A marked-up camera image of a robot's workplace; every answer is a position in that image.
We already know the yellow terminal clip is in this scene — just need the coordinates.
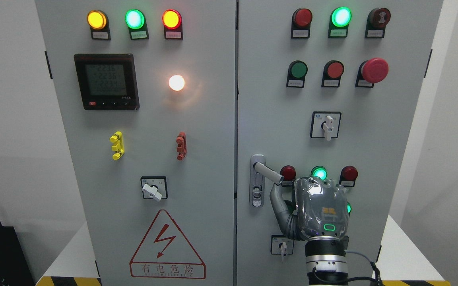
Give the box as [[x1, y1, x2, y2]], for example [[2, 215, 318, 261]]
[[109, 131, 125, 160]]

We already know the dark red indicator top right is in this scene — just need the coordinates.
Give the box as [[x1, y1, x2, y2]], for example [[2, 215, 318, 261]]
[[291, 8, 313, 39]]

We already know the lower white rotary switch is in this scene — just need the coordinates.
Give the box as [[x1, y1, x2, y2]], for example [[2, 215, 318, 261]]
[[270, 235, 295, 262]]

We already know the red electric hazard warning sticker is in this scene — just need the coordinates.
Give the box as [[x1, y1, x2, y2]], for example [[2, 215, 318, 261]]
[[129, 209, 206, 279]]

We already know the dark red indicator middle right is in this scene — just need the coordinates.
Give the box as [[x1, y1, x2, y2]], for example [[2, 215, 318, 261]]
[[339, 165, 359, 187]]

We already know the green lit indicator middle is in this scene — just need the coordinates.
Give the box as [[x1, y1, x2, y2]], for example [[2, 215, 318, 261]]
[[311, 165, 327, 180]]

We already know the black box with antenna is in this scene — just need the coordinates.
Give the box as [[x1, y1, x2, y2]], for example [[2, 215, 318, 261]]
[[0, 221, 36, 286]]

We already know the grey cabinet door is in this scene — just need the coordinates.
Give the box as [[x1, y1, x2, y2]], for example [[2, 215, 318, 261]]
[[36, 0, 237, 286], [236, 0, 443, 286]]

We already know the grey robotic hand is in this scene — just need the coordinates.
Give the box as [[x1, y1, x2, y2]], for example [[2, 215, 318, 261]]
[[270, 177, 349, 241]]

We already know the green push button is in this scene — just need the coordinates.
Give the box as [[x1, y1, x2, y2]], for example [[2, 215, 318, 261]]
[[286, 60, 308, 88], [285, 200, 296, 214]]

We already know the dark red buzzer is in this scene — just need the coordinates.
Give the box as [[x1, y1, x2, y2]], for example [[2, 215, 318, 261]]
[[365, 8, 391, 38]]

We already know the black rotary knob switch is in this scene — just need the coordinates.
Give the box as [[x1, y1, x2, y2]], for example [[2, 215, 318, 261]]
[[341, 235, 349, 250]]

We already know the green lit indicator top right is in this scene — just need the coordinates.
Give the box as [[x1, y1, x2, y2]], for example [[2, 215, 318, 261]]
[[328, 6, 352, 38]]

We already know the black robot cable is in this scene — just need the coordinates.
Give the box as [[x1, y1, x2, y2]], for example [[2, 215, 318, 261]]
[[312, 250, 384, 286]]

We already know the red push button upper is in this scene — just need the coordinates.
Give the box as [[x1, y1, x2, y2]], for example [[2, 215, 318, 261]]
[[321, 60, 345, 88]]

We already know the red emergency stop mushroom button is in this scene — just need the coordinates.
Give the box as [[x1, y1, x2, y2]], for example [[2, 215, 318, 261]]
[[355, 57, 389, 88]]

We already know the red lit indicator light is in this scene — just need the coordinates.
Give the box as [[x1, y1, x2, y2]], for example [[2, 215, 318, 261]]
[[162, 9, 183, 40]]

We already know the left door white rotary switch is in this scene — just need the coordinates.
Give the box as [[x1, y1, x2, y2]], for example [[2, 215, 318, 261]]
[[140, 176, 168, 201]]

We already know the green push button lower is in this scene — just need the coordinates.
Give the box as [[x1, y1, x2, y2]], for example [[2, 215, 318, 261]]
[[285, 200, 296, 214]]

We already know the white glowing indicator lamp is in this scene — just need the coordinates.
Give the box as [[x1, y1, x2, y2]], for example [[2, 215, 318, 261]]
[[169, 74, 186, 92]]

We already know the upper white rotary switch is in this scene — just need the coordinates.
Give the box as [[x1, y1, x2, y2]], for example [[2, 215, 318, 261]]
[[310, 112, 342, 141]]

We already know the red terminal clip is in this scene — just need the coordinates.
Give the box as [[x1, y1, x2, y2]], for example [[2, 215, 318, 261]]
[[176, 132, 187, 161]]

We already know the green push button upper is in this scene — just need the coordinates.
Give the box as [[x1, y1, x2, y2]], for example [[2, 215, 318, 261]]
[[286, 60, 308, 88]]

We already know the black digital power meter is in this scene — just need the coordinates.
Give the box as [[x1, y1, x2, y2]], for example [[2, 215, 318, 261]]
[[74, 54, 140, 110]]

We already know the green lit indicator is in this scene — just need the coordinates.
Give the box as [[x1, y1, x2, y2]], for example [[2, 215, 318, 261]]
[[328, 6, 352, 38], [311, 165, 327, 180]]

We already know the green indicator light top left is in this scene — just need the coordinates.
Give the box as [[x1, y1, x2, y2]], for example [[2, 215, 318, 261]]
[[125, 9, 149, 40]]

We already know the silver door handle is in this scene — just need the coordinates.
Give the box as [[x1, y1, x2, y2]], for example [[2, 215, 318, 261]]
[[249, 154, 284, 207]]

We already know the yellow indicator light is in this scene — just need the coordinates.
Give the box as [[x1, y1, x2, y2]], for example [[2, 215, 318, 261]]
[[87, 10, 111, 41]]

